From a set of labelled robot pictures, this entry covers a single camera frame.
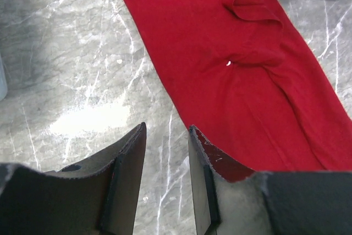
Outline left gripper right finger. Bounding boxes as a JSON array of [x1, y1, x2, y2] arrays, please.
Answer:
[[188, 126, 351, 234]]

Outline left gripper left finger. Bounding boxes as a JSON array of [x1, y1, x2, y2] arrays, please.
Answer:
[[1, 123, 146, 234]]

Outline red t shirt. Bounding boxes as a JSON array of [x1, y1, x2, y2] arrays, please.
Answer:
[[124, 0, 351, 171]]

